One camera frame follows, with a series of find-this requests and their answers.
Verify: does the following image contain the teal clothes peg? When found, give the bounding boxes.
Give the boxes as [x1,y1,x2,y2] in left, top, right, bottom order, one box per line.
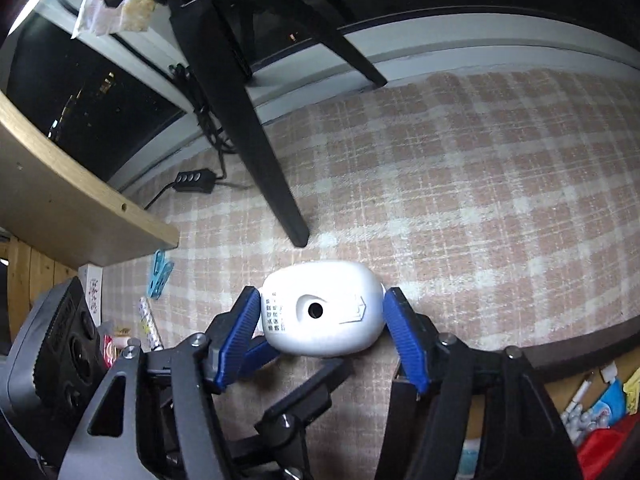
[148,250,176,301]

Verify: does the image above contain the white plug-in device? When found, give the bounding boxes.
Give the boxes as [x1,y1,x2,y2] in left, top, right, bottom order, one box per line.
[257,260,385,357]

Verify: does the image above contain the white marker pen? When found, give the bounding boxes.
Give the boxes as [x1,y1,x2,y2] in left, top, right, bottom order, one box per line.
[560,371,597,423]

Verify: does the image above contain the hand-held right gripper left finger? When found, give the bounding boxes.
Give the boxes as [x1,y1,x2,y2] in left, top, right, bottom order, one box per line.
[57,286,266,480]

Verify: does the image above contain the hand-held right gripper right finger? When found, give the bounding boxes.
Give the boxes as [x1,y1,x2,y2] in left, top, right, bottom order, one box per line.
[375,287,583,480]

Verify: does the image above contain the yellow packet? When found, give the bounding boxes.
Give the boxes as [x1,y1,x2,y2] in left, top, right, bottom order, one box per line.
[622,367,640,416]

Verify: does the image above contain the plaid rug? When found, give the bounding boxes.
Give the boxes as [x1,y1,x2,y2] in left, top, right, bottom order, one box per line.
[100,69,640,480]

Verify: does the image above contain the red and white snack packet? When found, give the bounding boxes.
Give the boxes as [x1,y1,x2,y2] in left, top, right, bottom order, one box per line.
[100,322,133,368]

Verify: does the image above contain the black tripod legs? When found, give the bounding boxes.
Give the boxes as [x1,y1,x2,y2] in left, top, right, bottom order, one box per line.
[135,0,388,248]

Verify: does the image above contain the pine wood panel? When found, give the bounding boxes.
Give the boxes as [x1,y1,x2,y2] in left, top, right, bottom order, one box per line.
[0,240,76,331]

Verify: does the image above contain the white printed cardboard box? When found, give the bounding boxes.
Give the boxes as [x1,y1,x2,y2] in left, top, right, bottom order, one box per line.
[77,262,104,328]

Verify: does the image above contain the black power strip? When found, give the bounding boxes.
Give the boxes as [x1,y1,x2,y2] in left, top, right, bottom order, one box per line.
[174,168,217,194]

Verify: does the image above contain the blue printed packet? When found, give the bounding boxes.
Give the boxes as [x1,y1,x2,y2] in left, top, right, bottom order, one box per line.
[585,385,628,431]

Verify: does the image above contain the wooden shelf board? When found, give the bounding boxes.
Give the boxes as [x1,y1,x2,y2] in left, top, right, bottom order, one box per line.
[0,91,180,270]

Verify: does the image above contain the dark-rimmed storage container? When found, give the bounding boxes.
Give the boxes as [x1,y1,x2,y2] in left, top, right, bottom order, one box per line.
[462,327,640,480]

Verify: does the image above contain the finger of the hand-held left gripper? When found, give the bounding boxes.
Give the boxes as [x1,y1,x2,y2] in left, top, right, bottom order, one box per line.
[227,359,355,480]
[232,337,282,386]

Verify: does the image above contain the black power cable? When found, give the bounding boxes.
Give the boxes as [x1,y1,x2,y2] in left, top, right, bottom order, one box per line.
[144,61,238,209]

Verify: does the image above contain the patterned paper tube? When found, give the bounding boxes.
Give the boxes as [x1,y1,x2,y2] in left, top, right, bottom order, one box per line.
[138,296,164,352]

